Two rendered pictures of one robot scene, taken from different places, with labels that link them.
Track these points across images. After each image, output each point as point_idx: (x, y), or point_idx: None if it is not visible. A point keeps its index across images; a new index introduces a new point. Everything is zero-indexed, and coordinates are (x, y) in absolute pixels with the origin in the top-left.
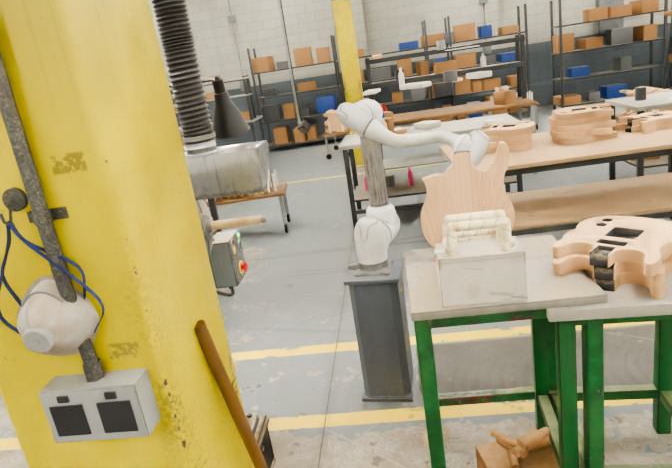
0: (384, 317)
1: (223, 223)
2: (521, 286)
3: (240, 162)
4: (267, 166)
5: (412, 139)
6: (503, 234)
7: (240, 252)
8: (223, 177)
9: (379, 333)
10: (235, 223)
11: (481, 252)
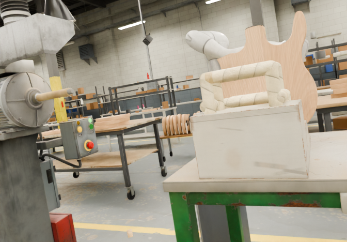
0: (218, 208)
1: (43, 94)
2: (297, 156)
3: (28, 27)
4: (65, 39)
5: (239, 50)
6: (267, 82)
7: (90, 134)
8: (18, 42)
9: (215, 222)
10: (50, 94)
11: (243, 109)
